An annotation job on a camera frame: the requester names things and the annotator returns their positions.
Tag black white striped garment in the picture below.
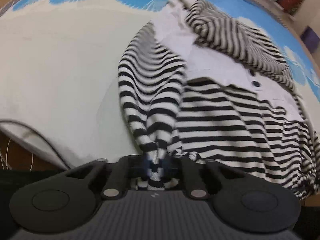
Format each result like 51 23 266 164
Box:
118 0 319 199

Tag blue white patterned bedsheet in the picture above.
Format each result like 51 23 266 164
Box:
1 0 319 170

